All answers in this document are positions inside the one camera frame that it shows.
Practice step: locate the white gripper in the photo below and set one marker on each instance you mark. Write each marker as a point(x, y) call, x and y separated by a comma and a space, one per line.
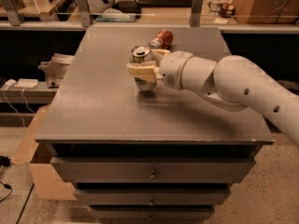
point(171, 68)

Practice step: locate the white green 7up can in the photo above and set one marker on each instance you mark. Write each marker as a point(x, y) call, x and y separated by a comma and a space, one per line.
point(142, 54)

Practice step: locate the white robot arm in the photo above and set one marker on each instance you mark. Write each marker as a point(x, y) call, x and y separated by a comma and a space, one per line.
point(232, 83)

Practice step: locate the orange soda can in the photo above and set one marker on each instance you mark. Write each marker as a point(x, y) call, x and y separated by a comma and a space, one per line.
point(162, 40)

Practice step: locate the black keyboard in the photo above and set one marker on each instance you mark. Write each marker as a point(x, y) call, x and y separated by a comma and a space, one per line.
point(165, 3)

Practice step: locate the black tray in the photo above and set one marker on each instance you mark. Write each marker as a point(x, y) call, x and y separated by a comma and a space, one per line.
point(128, 6)

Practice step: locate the clear plastic container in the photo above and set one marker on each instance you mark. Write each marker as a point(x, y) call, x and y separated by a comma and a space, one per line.
point(112, 14)

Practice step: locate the small jar with items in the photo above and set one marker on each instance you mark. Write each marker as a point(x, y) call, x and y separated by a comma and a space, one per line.
point(227, 10)

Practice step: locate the grey drawer cabinet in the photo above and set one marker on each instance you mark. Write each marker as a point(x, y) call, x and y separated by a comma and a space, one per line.
point(105, 136)

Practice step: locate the white plastic part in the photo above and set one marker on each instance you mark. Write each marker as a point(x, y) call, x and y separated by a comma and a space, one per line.
point(56, 68)

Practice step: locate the top drawer knob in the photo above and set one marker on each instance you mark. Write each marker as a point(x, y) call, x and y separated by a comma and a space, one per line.
point(153, 175)

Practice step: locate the white power strip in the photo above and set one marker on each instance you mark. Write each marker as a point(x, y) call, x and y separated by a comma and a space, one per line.
point(26, 83)

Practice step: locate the cardboard box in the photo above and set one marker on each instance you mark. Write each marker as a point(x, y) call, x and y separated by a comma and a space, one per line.
point(48, 184)

